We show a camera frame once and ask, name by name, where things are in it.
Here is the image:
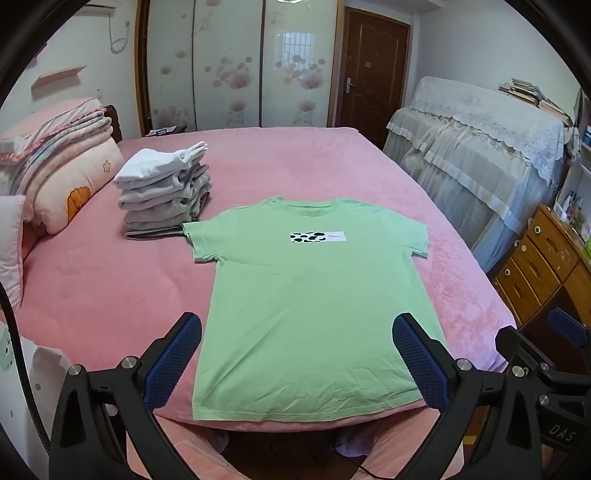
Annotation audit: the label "dark nightstand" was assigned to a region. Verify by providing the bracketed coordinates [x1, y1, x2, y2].
[143, 124, 188, 137]

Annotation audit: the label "stack of books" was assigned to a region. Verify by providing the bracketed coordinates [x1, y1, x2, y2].
[498, 78, 573, 127]

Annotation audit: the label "wooden drawer cabinet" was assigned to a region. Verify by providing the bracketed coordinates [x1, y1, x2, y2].
[492, 205, 591, 328]

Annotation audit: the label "pink bed blanket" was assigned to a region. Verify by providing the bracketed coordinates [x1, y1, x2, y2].
[9, 127, 518, 435]

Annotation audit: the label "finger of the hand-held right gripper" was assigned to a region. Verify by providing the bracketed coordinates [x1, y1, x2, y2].
[549, 308, 591, 365]
[495, 325, 557, 377]

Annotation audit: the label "white air conditioner cord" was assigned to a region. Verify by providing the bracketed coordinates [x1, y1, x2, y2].
[110, 8, 130, 54]

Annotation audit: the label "cluster of small bottles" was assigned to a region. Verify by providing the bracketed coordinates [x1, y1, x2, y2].
[551, 185, 591, 245]

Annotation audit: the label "floral sliding door wardrobe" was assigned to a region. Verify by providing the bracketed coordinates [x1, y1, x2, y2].
[134, 0, 347, 137]

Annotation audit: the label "wooden bed headboard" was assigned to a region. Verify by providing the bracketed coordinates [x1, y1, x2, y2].
[104, 105, 124, 144]

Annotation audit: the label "brown wooden door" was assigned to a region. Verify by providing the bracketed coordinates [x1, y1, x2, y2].
[335, 7, 411, 148]

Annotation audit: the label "person's right leg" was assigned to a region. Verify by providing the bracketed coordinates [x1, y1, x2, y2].
[365, 411, 467, 480]

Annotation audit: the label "lace covered piano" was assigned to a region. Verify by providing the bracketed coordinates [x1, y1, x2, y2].
[383, 76, 578, 273]

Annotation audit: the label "stack of folded clothes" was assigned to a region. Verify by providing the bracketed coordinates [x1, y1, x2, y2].
[113, 141, 213, 241]

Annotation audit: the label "black cable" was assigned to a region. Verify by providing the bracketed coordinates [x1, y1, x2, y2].
[0, 279, 54, 450]

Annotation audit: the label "pink ruffled pillow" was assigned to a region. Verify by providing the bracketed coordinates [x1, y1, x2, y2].
[0, 97, 114, 164]

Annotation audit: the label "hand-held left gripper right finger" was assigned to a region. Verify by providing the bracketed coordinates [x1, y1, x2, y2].
[392, 313, 544, 480]

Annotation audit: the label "white dotted cloth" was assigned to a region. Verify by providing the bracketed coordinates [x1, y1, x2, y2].
[0, 318, 63, 467]

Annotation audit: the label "green t-shirt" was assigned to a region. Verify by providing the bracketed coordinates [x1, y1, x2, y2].
[181, 196, 448, 422]

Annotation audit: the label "folded quilts and pillows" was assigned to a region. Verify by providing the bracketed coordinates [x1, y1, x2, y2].
[0, 115, 125, 236]

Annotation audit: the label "person's left leg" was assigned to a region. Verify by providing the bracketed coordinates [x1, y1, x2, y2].
[127, 406, 232, 480]

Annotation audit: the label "person's leg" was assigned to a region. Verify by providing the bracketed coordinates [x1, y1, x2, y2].
[365, 411, 467, 480]
[127, 406, 232, 480]

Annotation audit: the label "light wooden wall shelf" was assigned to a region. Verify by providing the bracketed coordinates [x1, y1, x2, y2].
[31, 66, 88, 90]

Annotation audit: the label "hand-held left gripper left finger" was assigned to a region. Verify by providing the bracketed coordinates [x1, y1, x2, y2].
[48, 312, 202, 480]

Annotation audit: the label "small pink square pillow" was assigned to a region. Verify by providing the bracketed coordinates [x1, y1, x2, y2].
[0, 194, 27, 315]

